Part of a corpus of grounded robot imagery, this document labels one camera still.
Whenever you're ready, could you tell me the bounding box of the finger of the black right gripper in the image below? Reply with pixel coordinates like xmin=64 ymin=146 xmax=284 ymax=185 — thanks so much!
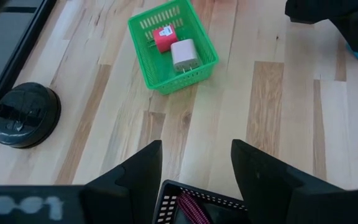
xmin=285 ymin=0 xmax=358 ymax=53

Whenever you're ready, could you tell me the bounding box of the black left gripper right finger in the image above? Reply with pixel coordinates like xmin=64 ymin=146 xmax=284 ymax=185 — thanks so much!
xmin=230 ymin=139 xmax=358 ymax=224

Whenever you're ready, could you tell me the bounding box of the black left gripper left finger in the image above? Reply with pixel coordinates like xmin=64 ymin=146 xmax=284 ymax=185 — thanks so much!
xmin=81 ymin=139 xmax=163 ymax=224

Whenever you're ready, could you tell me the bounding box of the pale pink charger cube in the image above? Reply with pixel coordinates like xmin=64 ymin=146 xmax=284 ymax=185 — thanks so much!
xmin=170 ymin=38 xmax=203 ymax=75

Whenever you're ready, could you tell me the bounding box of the red charger cube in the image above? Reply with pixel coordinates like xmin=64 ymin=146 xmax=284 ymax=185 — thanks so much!
xmin=149 ymin=24 xmax=180 ymax=54

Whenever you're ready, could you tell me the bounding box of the black plastic basket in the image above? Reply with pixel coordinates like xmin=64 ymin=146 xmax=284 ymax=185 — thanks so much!
xmin=152 ymin=179 xmax=252 ymax=224

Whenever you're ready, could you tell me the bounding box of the green plastic basket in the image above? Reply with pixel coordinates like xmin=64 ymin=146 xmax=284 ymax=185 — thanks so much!
xmin=127 ymin=0 xmax=220 ymax=96

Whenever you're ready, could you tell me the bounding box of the black desk lamp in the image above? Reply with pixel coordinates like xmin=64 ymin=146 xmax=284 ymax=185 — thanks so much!
xmin=0 ymin=82 xmax=62 ymax=149

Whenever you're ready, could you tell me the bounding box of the black metal table frame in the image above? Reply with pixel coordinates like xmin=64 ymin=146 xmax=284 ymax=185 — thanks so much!
xmin=0 ymin=0 xmax=58 ymax=151

